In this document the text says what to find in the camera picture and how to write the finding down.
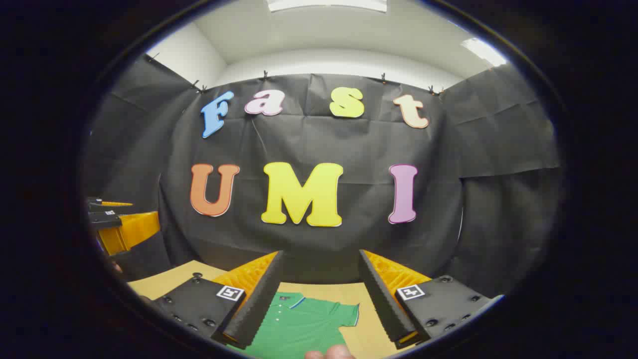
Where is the green T-shirt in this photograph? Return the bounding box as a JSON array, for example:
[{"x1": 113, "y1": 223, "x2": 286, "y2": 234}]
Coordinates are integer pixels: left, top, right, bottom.
[{"x1": 234, "y1": 292, "x2": 360, "y2": 359}]

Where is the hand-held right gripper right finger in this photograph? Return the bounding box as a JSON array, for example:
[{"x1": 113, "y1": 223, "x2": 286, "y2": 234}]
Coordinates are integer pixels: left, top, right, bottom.
[{"x1": 359, "y1": 249, "x2": 503, "y2": 350}]

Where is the black backdrop cloth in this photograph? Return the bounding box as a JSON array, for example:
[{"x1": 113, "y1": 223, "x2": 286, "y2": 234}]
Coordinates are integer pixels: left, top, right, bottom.
[{"x1": 82, "y1": 52, "x2": 564, "y2": 300}]

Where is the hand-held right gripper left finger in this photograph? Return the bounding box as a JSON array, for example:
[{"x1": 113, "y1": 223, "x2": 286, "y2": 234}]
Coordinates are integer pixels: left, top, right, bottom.
[{"x1": 151, "y1": 250, "x2": 286, "y2": 350}]

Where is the ceiling light panel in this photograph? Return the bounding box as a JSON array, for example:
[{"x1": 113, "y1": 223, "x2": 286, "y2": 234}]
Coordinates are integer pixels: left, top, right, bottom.
[
  {"x1": 461, "y1": 37, "x2": 508, "y2": 68},
  {"x1": 267, "y1": 0, "x2": 388, "y2": 13}
]

